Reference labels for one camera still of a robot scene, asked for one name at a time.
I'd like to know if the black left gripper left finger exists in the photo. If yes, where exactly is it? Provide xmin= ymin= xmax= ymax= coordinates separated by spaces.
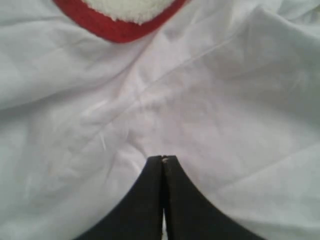
xmin=77 ymin=156 xmax=163 ymax=240

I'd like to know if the white t-shirt red lettering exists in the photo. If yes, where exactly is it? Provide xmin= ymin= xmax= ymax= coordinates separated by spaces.
xmin=0 ymin=0 xmax=320 ymax=240

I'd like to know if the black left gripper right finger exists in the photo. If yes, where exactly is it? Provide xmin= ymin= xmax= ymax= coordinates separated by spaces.
xmin=162 ymin=155 xmax=261 ymax=240

